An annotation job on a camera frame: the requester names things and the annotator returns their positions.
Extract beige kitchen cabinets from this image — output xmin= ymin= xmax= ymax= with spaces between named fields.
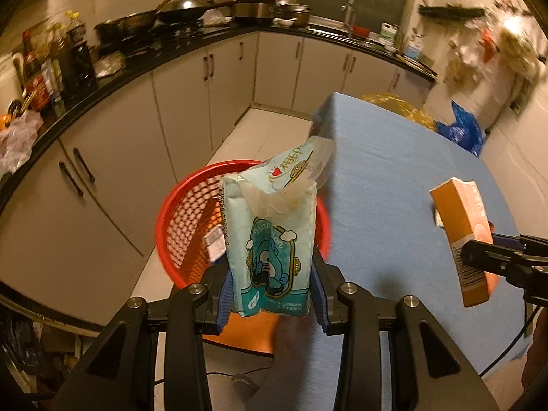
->
xmin=0 ymin=30 xmax=435 ymax=330

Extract white mug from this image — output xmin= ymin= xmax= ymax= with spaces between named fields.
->
xmin=12 ymin=52 xmax=27 ymax=99

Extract hanging plastic bags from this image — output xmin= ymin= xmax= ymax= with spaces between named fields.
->
xmin=445 ymin=0 xmax=542 ymax=95

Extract amber oil bottle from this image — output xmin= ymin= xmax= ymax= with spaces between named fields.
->
xmin=50 ymin=25 xmax=71 ymax=97

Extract dark sauce bottle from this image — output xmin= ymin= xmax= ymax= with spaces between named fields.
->
xmin=64 ymin=11 xmax=98 ymax=97

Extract person's right forearm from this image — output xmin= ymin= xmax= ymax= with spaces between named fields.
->
xmin=520 ymin=329 xmax=548 ymax=395

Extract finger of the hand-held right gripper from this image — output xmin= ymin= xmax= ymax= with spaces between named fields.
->
xmin=460 ymin=240 xmax=529 ymax=285
xmin=490 ymin=232 xmax=525 ymax=247

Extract black wall shelf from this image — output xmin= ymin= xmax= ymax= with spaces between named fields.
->
xmin=419 ymin=3 xmax=486 ymax=20

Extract black wok with food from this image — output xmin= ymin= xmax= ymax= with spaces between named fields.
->
xmin=94 ymin=11 xmax=157 ymax=37

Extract black cable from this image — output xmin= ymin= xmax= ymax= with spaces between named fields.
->
xmin=479 ymin=300 xmax=540 ymax=379

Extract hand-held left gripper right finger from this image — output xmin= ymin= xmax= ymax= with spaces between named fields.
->
xmin=312 ymin=248 xmax=499 ymax=411

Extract steel faucet pipe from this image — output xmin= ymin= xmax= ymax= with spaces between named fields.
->
xmin=342 ymin=0 xmax=362 ymax=39

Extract red label bottle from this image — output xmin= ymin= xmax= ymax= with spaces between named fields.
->
xmin=23 ymin=30 xmax=49 ymax=109

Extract teal tissue packet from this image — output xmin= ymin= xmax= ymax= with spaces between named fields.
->
xmin=217 ymin=136 xmax=337 ymax=318

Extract steel cooking pot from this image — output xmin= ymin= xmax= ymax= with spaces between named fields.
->
xmin=274 ymin=0 xmax=311 ymax=26

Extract orange cardboard box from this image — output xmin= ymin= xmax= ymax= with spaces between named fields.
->
xmin=429 ymin=177 xmax=499 ymax=308

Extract black kitchen countertop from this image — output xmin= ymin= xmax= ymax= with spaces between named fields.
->
xmin=0 ymin=19 xmax=437 ymax=215

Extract crumpled clear plastic bag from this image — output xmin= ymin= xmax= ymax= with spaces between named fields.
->
xmin=0 ymin=109 xmax=43 ymax=174

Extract yellow plastic bag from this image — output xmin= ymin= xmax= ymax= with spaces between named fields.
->
xmin=362 ymin=92 xmax=437 ymax=131

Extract small plastic bottle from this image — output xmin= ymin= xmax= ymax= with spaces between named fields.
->
xmin=404 ymin=34 xmax=422 ymax=61

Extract orange stool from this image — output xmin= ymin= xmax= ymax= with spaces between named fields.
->
xmin=201 ymin=312 xmax=279 ymax=356

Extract blue plastic bag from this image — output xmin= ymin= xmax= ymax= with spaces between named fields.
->
xmin=434 ymin=99 xmax=484 ymax=157

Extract red mesh basket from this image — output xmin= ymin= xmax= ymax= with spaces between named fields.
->
xmin=155 ymin=160 xmax=332 ymax=292

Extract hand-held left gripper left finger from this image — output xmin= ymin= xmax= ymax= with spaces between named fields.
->
xmin=51 ymin=261 xmax=234 ymax=411

